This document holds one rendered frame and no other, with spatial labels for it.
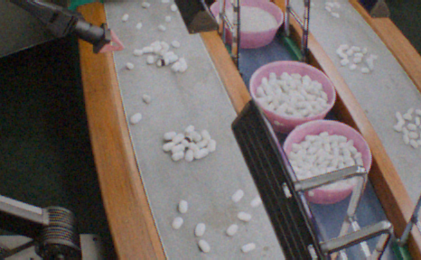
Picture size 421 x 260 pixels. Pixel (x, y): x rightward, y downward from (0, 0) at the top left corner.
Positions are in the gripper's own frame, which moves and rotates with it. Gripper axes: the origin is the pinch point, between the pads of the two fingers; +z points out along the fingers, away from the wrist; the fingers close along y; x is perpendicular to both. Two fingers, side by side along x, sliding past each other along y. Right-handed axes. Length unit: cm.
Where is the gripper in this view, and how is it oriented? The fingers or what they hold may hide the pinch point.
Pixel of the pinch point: (121, 47)
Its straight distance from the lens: 181.2
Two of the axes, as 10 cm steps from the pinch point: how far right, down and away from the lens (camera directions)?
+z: 7.5, 3.5, 5.7
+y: -2.4, -6.5, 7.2
